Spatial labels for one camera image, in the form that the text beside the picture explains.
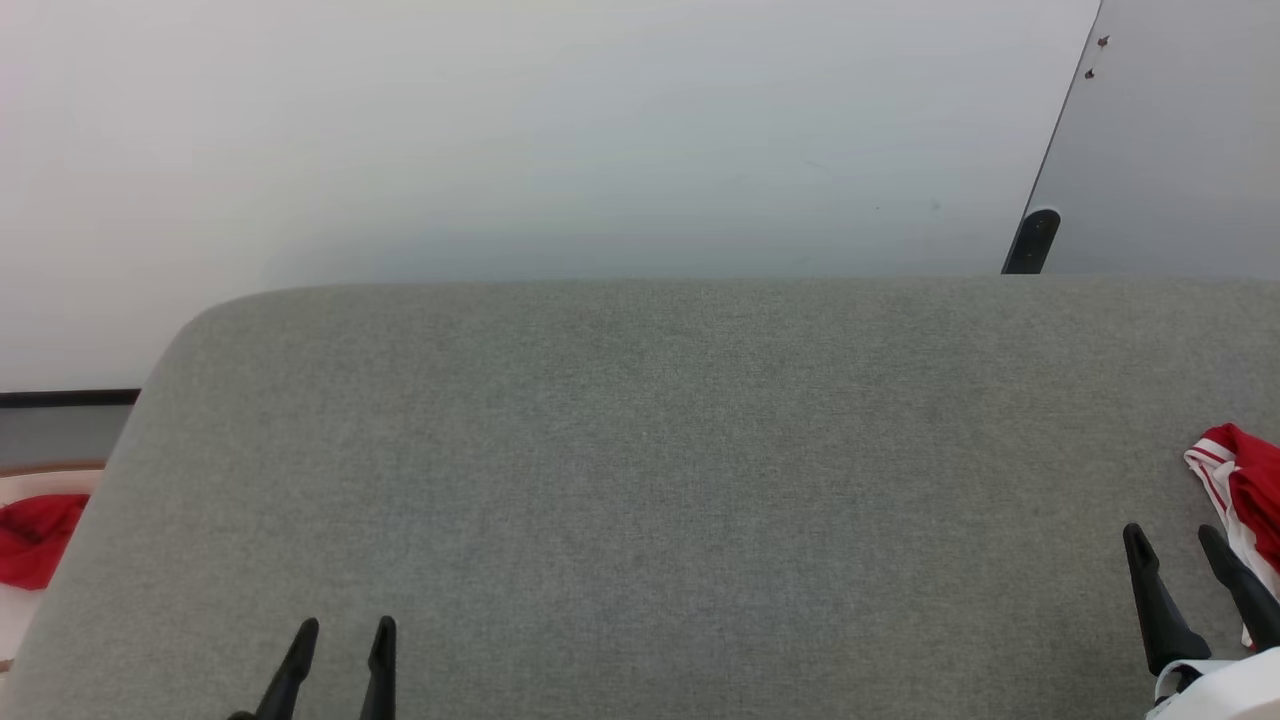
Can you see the red white basketball jersey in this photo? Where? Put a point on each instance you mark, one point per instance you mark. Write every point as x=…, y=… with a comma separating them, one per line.
x=1255, y=490

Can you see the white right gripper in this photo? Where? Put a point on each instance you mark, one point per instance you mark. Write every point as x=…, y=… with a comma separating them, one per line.
x=1230, y=690

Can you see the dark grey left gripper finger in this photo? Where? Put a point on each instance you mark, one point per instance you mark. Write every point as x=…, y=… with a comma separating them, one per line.
x=380, y=670
x=290, y=670

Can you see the grey fabric sofa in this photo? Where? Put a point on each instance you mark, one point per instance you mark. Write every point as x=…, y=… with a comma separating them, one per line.
x=650, y=480

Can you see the white laundry basket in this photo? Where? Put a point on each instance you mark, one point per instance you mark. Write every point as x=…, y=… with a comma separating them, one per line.
x=18, y=610

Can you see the grey partition panel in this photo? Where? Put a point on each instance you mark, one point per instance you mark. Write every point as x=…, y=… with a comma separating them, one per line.
x=1170, y=140

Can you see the black panel leg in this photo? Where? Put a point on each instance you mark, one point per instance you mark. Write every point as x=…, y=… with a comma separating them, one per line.
x=1032, y=242

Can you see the red cloth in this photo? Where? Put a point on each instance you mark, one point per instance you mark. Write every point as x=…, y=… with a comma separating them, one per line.
x=40, y=535

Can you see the black baseboard strip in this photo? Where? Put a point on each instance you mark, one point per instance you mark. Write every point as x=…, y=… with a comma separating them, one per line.
x=70, y=397

